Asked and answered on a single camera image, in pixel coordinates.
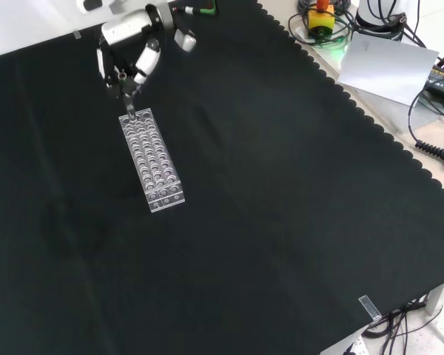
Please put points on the pale grey board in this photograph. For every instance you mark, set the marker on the pale grey board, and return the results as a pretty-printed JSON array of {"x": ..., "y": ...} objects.
[{"x": 386, "y": 68}]

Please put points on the yellow emergency stop button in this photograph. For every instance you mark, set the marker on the yellow emergency stop button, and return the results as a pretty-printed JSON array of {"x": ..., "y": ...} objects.
[{"x": 321, "y": 20}]

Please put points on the grey cloth clip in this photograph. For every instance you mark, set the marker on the grey cloth clip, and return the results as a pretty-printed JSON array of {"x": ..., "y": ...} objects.
[{"x": 77, "y": 35}]

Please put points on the black bench cloth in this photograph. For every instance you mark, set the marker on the black bench cloth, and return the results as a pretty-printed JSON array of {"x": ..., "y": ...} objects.
[{"x": 244, "y": 203}]

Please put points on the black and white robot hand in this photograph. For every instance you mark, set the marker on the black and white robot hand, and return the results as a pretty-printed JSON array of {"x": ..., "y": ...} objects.
[{"x": 126, "y": 31}]

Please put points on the white bench leg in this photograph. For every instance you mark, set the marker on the white bench leg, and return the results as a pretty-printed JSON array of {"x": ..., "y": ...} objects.
[{"x": 437, "y": 297}]

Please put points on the clear plastic test tube rack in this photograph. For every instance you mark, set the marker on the clear plastic test tube rack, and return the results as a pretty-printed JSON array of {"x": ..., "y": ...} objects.
[{"x": 153, "y": 166}]

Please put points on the clear cloth clip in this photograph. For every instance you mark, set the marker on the clear cloth clip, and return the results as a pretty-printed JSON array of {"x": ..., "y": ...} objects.
[{"x": 369, "y": 307}]

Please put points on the clear glass test tube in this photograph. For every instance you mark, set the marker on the clear glass test tube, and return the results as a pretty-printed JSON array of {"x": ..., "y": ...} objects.
[{"x": 128, "y": 109}]

